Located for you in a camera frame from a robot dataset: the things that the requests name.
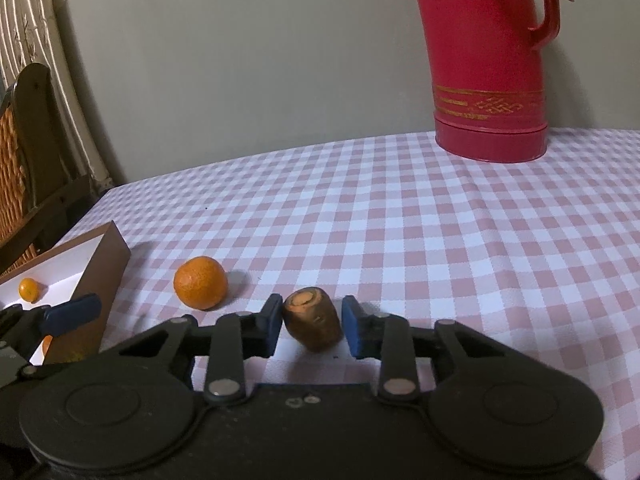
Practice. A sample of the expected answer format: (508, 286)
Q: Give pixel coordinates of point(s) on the small smooth orange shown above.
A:
(28, 289)

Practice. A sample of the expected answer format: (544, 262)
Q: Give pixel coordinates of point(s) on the dark wooden chair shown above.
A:
(35, 160)

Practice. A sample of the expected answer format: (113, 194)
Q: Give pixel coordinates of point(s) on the red thermos flask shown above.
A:
(490, 60)

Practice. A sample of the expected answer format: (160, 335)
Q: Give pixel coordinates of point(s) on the brown-skinned carrot piece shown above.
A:
(314, 317)

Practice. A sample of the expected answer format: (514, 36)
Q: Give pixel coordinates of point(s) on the striped beige curtain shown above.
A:
(35, 25)

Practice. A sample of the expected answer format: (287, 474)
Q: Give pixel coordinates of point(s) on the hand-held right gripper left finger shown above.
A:
(274, 325)

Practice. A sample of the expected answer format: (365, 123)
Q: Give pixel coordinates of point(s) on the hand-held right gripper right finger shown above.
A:
(351, 327)

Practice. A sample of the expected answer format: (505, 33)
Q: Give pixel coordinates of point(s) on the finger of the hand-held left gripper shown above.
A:
(70, 312)

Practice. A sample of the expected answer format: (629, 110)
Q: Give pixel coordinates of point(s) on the dimpled tangerine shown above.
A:
(200, 282)

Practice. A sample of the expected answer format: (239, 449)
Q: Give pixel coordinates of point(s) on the pink checked tablecloth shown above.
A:
(425, 240)

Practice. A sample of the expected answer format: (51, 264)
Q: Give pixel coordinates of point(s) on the orange with side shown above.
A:
(47, 346)

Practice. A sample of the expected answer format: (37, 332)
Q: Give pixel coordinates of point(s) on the cardboard box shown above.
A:
(97, 280)

